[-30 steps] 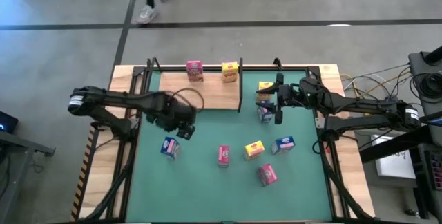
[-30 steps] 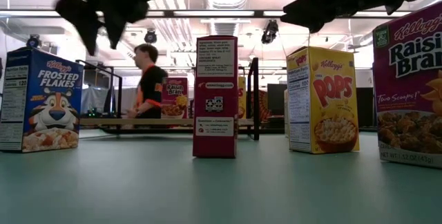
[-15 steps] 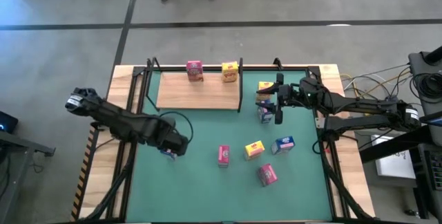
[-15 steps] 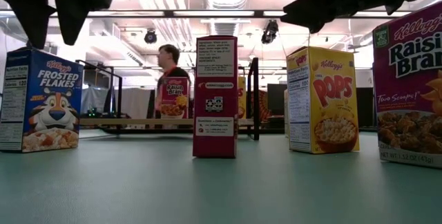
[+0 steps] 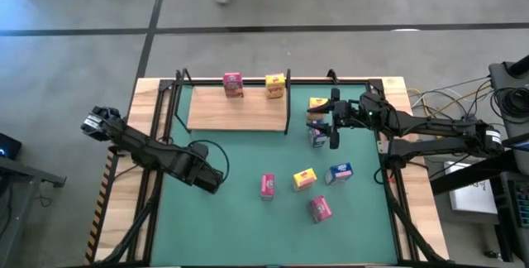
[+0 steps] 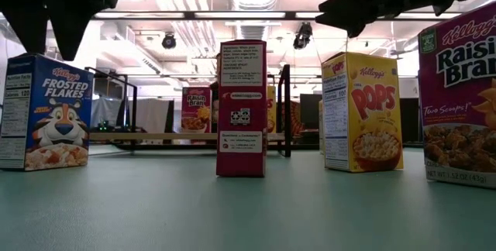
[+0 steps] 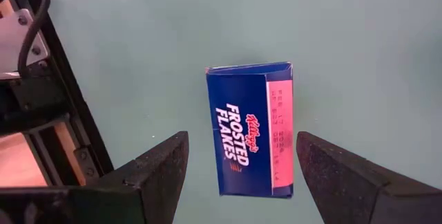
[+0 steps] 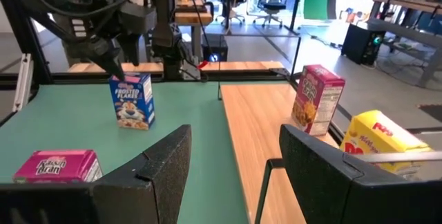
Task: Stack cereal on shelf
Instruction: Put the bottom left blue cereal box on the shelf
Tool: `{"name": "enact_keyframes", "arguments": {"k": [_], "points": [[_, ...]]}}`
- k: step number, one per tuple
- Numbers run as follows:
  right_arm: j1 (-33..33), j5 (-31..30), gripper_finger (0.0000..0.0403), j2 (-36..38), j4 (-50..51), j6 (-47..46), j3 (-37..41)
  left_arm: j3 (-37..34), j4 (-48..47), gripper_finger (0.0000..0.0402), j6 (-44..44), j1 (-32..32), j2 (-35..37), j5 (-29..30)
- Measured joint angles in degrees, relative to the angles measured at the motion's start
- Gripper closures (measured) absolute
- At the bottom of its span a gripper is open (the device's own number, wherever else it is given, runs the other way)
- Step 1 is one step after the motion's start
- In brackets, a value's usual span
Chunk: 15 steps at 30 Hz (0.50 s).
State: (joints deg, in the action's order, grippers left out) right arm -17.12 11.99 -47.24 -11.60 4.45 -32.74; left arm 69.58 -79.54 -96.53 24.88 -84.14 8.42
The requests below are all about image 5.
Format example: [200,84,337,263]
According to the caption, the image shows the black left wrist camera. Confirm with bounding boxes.
[188,141,210,160]

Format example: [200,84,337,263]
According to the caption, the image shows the blue cereal box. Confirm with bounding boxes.
[307,118,331,149]
[324,162,355,186]

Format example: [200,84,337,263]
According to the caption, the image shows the black keyboard blue keys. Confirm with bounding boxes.
[507,179,529,230]

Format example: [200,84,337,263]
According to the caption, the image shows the black computer case blue lights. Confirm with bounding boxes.
[0,132,23,160]

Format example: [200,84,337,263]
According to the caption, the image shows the grey metal desk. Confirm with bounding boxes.
[0,156,67,268]

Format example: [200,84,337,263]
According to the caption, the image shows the wooden board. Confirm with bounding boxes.
[173,68,293,136]

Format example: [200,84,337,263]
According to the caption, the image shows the yellow cable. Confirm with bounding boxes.
[407,81,493,114]

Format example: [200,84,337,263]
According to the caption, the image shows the yellow black hazard tape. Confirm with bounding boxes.
[83,151,117,266]

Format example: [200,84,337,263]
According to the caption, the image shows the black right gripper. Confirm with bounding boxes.
[306,89,367,133]

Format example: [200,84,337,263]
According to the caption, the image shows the yellow cereal box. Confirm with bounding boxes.
[307,97,330,122]
[292,167,318,193]
[264,73,287,99]

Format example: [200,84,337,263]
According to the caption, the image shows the black cable coil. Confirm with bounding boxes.
[490,87,529,119]

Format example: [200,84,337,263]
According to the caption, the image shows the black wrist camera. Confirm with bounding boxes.
[188,141,210,160]
[328,129,341,151]

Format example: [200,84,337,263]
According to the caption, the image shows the grey equipment stand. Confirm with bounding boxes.
[488,55,529,136]

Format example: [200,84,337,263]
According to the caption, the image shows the green table mat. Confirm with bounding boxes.
[150,84,400,266]

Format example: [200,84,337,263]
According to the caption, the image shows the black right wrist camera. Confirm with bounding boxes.
[328,129,341,151]

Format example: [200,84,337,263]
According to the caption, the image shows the black metal table frame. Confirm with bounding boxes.
[84,76,451,268]

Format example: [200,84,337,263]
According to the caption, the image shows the white board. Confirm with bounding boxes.
[444,160,499,215]

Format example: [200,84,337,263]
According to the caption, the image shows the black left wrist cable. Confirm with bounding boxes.
[188,139,231,184]

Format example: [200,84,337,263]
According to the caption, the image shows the pink cereal box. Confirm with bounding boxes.
[307,195,334,224]
[222,72,245,98]
[260,173,276,202]

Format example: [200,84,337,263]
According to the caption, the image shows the black side desk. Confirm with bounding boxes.
[429,147,529,263]

